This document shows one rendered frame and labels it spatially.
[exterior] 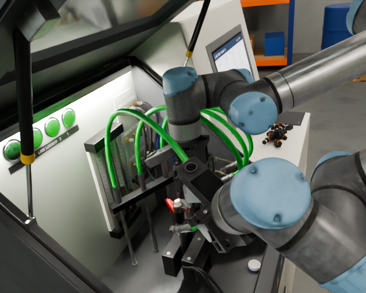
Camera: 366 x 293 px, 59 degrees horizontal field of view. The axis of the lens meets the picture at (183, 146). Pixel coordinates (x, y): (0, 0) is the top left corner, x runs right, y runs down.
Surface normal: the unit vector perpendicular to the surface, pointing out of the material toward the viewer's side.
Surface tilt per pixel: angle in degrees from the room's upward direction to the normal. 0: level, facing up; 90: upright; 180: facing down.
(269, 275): 0
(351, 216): 24
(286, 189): 45
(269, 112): 90
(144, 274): 0
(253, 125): 90
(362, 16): 89
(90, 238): 90
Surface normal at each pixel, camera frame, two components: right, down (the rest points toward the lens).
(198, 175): -0.14, -0.66
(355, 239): 0.36, -0.59
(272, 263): -0.11, -0.88
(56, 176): 0.91, 0.10
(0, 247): -0.40, 0.47
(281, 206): 0.14, -0.32
